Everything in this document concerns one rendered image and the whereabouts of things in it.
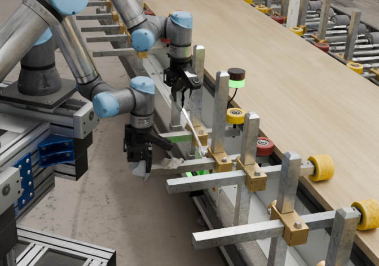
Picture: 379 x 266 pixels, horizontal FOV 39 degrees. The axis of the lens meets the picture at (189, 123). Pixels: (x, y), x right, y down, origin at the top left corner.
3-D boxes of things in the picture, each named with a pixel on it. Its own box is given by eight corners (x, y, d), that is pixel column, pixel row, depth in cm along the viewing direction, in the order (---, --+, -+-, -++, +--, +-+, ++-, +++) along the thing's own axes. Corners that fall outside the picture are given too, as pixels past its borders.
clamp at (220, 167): (217, 176, 181) (219, 164, 179) (205, 157, 193) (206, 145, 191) (233, 174, 183) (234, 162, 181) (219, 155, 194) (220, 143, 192)
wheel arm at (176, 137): (132, 149, 200) (132, 139, 198) (130, 145, 202) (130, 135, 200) (239, 137, 212) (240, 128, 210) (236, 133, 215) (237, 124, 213)
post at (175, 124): (171, 131, 236) (175, 32, 216) (168, 126, 240) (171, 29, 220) (181, 130, 237) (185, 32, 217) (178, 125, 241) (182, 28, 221)
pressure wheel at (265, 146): (253, 176, 187) (256, 147, 182) (244, 164, 194) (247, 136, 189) (273, 173, 190) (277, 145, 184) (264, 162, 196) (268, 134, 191)
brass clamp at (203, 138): (193, 147, 203) (194, 136, 201) (183, 131, 215) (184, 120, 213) (208, 145, 205) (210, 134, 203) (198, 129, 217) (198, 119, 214)
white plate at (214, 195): (216, 207, 186) (217, 183, 181) (193, 169, 208) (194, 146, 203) (217, 207, 186) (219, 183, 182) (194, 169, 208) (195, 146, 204)
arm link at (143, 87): (122, 78, 162) (146, 72, 167) (122, 110, 167) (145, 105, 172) (137, 86, 157) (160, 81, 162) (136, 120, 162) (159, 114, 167)
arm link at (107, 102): (86, 110, 163) (117, 102, 169) (104, 124, 155) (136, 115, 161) (85, 86, 159) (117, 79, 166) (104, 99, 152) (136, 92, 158)
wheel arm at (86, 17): (76, 21, 348) (76, 15, 346) (75, 20, 351) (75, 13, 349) (141, 18, 360) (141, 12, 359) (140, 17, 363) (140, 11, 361)
